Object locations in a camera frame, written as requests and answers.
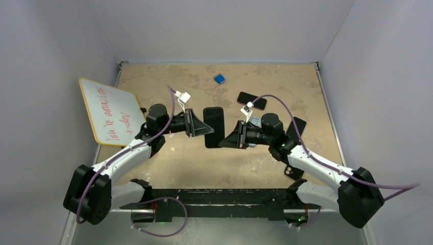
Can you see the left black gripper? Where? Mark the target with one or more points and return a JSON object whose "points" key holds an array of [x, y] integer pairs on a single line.
{"points": [[193, 127]]}

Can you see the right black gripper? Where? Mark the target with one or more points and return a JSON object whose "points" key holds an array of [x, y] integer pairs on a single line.
{"points": [[238, 138]]}

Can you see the black phone with camera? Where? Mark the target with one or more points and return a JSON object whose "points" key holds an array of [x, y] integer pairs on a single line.
{"points": [[214, 117]]}

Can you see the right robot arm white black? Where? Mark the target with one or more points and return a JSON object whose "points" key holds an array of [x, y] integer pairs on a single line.
{"points": [[317, 180]]}

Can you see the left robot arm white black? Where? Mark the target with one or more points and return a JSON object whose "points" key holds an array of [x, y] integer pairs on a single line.
{"points": [[90, 194]]}

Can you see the light blue phone case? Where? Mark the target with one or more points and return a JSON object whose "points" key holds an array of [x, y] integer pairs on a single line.
{"points": [[256, 122]]}

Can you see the black phone near top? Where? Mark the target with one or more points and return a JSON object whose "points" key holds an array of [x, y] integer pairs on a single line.
{"points": [[244, 98]]}

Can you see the black phone right side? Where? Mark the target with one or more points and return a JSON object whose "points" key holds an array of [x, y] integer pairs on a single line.
{"points": [[296, 129]]}

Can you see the black phone case right edge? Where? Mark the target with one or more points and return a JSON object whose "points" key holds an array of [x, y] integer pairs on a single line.
{"points": [[293, 172]]}

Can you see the blue eraser block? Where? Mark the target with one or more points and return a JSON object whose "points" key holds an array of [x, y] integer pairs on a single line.
{"points": [[220, 79]]}

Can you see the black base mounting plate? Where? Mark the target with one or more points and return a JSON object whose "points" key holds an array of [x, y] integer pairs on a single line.
{"points": [[272, 204]]}

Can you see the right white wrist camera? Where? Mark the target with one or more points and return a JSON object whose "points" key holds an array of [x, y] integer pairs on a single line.
{"points": [[246, 110]]}

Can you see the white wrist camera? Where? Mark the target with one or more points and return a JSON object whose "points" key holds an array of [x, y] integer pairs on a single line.
{"points": [[182, 99], [246, 110]]}

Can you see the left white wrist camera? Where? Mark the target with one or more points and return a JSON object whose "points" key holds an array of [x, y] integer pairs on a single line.
{"points": [[182, 99]]}

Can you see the white whiteboard yellow frame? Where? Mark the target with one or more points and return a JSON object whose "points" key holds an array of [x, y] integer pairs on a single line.
{"points": [[114, 114]]}

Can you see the aluminium frame rail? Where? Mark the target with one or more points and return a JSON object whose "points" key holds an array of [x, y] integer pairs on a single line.
{"points": [[128, 227]]}

